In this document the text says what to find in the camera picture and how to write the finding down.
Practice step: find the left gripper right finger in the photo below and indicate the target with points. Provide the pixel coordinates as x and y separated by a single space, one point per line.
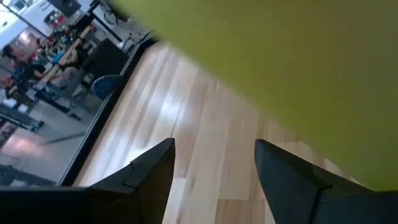
304 193

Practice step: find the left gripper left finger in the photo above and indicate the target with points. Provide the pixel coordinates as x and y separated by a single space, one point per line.
124 196

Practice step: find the yellow-green translucent pencil case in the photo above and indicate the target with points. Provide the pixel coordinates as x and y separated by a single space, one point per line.
295 62

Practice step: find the blue chair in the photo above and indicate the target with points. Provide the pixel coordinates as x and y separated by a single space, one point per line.
105 87

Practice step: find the person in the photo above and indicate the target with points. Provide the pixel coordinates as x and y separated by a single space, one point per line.
66 73

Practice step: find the black cabinet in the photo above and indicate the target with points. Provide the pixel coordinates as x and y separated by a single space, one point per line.
107 57

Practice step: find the wooden desk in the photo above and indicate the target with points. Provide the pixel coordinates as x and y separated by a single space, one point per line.
63 57

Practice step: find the black aluminium table frame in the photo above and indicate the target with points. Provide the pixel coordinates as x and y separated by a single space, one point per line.
102 115

